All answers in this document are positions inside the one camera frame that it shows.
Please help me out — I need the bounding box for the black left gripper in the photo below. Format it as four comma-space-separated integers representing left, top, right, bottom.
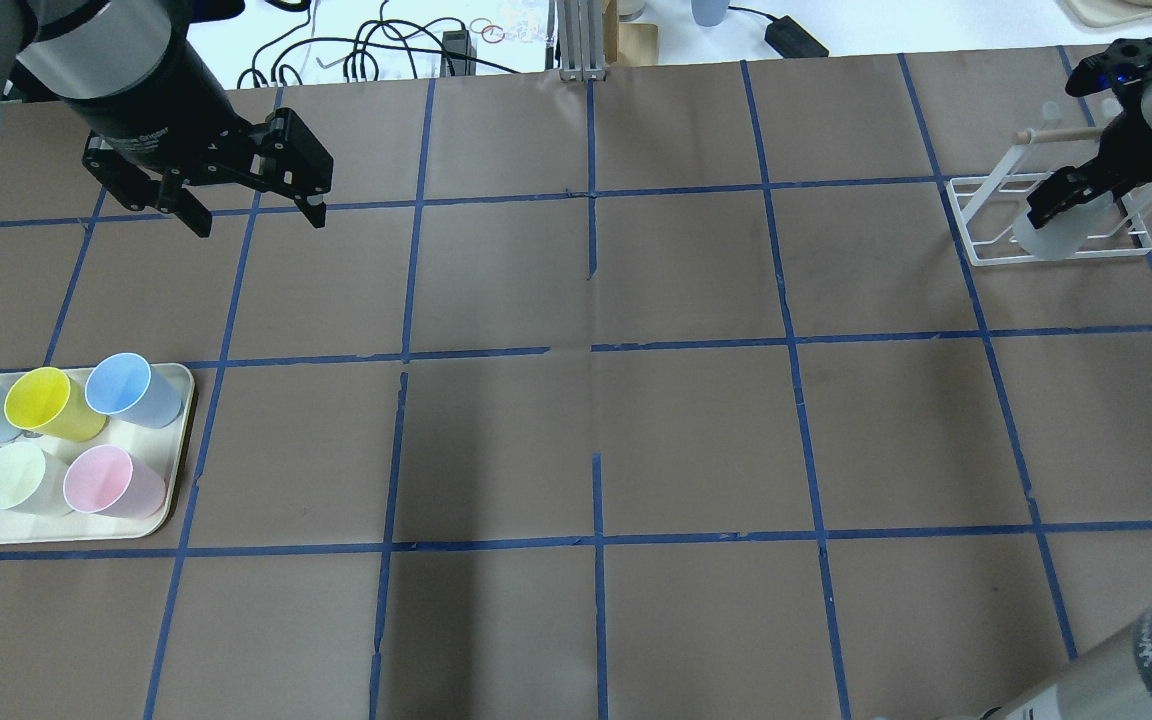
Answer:
82, 40, 334, 238

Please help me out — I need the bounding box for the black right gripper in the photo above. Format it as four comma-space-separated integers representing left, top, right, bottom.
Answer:
1026, 111, 1152, 243

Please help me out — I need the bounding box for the translucent white plastic cup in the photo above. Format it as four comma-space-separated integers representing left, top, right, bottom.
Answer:
1011, 194, 1121, 262

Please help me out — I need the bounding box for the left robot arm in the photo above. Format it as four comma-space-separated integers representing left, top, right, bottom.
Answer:
0, 1, 334, 237

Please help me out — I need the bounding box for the blue plastic cup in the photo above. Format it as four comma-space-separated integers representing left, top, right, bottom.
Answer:
84, 353, 184, 429

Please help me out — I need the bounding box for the yellow plastic cup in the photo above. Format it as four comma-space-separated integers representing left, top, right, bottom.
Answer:
3, 366, 109, 442

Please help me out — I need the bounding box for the pink plastic cup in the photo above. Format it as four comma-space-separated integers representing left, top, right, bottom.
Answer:
61, 445, 166, 520

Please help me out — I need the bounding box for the pale green plastic cup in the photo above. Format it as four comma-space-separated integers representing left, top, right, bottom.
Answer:
0, 442, 73, 518

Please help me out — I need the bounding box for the black power adapter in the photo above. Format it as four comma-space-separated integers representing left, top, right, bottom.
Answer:
764, 15, 829, 59

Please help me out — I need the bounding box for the cream plastic tray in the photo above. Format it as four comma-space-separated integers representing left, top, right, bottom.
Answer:
0, 363, 195, 544

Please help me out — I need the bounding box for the white wire cup rack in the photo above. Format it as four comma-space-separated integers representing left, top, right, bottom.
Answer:
943, 101, 1152, 266

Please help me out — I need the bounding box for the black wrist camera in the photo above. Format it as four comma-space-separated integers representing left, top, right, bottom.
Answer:
1064, 37, 1152, 97

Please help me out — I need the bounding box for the black cable bundle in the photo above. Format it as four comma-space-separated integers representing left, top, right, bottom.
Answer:
236, 0, 547, 89

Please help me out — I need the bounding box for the aluminium frame post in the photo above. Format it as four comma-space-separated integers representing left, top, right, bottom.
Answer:
552, 1, 613, 82

